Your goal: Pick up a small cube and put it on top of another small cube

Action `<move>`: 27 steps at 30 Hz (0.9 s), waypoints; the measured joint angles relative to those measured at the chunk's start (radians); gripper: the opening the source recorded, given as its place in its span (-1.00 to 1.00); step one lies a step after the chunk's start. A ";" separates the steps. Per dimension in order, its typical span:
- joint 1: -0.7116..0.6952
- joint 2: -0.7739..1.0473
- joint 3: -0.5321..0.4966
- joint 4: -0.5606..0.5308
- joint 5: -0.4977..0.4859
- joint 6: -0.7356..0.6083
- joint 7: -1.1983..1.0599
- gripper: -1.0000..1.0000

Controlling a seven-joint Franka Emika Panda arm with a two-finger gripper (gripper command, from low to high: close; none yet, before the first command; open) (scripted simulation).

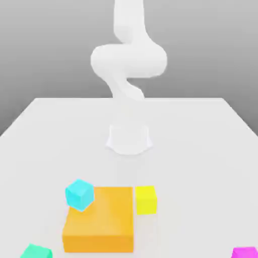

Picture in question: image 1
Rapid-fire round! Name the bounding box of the small green cube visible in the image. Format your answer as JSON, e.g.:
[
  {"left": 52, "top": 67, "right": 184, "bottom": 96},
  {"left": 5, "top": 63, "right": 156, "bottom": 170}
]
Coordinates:
[{"left": 20, "top": 243, "right": 53, "bottom": 258}]

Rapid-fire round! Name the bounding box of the small yellow cube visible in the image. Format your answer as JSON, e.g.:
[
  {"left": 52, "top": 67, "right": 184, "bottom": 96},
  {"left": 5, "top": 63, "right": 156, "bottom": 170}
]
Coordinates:
[{"left": 135, "top": 185, "right": 158, "bottom": 216}]

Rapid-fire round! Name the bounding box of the small magenta cube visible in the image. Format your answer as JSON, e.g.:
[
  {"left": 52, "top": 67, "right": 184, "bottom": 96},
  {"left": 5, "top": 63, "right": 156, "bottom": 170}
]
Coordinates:
[{"left": 230, "top": 246, "right": 258, "bottom": 258}]

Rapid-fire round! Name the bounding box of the small cyan cube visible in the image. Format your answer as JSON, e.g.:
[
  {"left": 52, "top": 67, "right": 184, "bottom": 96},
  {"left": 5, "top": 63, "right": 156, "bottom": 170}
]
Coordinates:
[{"left": 64, "top": 178, "right": 95, "bottom": 213}]

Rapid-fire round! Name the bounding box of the large orange box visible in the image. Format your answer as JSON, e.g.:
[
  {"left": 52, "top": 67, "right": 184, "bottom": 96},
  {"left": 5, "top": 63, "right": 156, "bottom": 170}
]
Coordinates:
[{"left": 61, "top": 186, "right": 134, "bottom": 253}]

